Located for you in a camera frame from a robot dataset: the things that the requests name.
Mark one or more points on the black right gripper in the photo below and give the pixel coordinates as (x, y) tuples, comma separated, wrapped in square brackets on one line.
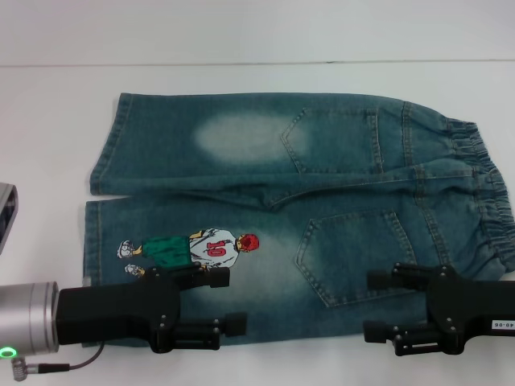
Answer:
[(470, 309)]

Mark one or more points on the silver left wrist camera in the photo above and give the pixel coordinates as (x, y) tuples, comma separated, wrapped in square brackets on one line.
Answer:
[(7, 217)]

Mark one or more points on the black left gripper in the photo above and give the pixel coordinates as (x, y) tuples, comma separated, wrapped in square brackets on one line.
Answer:
[(108, 313)]

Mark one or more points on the blue denim shorts with print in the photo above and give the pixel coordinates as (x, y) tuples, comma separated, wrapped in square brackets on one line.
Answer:
[(241, 169)]

